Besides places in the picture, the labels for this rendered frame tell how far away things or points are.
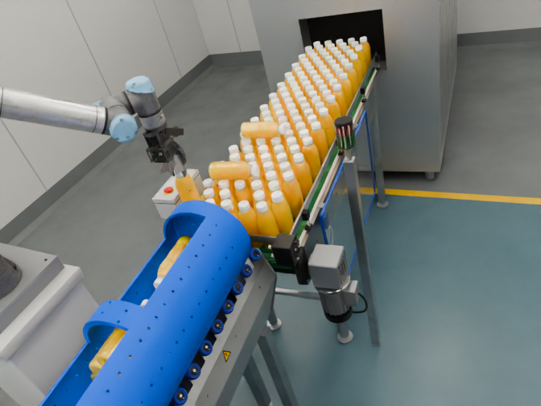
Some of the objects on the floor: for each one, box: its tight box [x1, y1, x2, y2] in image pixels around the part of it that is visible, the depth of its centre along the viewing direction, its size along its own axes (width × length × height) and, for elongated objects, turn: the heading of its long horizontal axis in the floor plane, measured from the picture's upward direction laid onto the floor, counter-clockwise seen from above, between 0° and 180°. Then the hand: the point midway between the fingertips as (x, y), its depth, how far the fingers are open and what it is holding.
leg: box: [258, 325, 299, 406], centre depth 190 cm, size 6×6×63 cm
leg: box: [243, 355, 273, 406], centre depth 196 cm, size 6×6×63 cm
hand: (179, 171), depth 159 cm, fingers closed on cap, 4 cm apart
